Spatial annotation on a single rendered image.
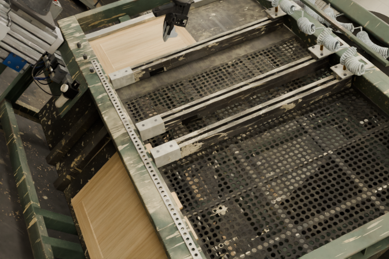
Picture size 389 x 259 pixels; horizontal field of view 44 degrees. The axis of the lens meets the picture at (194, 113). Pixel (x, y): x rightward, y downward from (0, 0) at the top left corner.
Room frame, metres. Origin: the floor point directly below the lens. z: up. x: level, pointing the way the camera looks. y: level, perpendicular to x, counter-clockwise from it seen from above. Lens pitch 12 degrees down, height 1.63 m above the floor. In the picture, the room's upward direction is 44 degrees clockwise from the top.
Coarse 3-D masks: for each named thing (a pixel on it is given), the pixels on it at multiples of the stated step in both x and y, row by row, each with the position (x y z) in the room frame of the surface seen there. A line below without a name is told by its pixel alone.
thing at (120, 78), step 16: (272, 0) 2.84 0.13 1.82; (272, 16) 2.86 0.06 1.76; (224, 32) 2.80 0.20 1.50; (240, 32) 2.80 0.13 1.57; (256, 32) 2.86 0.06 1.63; (192, 48) 2.71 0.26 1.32; (208, 48) 2.72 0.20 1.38; (224, 48) 2.79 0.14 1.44; (144, 64) 2.58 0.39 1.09; (160, 64) 2.59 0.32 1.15; (176, 64) 2.65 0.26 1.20; (112, 80) 2.47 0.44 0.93; (128, 80) 2.53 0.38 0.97
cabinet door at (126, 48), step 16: (128, 32) 2.91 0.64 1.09; (144, 32) 2.91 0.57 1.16; (160, 32) 2.91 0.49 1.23; (96, 48) 2.79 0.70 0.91; (112, 48) 2.79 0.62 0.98; (128, 48) 2.79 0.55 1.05; (144, 48) 2.78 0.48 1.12; (160, 48) 2.78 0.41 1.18; (176, 48) 2.78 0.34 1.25; (112, 64) 2.66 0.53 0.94; (128, 64) 2.66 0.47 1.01
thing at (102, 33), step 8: (200, 0) 3.15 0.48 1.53; (208, 0) 3.19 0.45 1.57; (216, 0) 3.22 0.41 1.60; (192, 8) 3.15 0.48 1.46; (144, 16) 3.02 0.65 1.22; (152, 16) 3.01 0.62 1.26; (160, 16) 3.04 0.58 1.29; (120, 24) 2.95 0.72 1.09; (128, 24) 2.95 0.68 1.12; (136, 24) 2.97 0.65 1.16; (96, 32) 2.88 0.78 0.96; (104, 32) 2.88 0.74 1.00; (112, 32) 2.91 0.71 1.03; (88, 40) 2.84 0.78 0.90
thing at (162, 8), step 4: (168, 4) 2.18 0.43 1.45; (172, 4) 2.18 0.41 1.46; (156, 8) 2.14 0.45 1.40; (160, 8) 2.15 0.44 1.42; (164, 8) 2.15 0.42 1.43; (168, 8) 2.15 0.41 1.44; (172, 8) 2.16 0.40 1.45; (176, 8) 2.17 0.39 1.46; (156, 12) 2.13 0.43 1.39; (160, 12) 2.14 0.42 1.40; (164, 12) 2.15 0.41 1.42; (168, 12) 2.16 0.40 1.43; (156, 16) 2.14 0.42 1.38
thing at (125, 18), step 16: (128, 16) 3.16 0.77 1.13; (272, 64) 2.84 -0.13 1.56; (304, 80) 2.62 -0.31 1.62; (320, 112) 2.52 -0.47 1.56; (336, 128) 2.42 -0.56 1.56; (208, 160) 2.24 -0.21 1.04; (240, 176) 2.09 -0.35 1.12; (256, 208) 1.95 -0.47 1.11; (336, 224) 1.92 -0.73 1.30; (352, 224) 1.92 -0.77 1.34; (288, 240) 1.84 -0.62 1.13; (272, 256) 1.83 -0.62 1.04; (288, 256) 1.77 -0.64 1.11
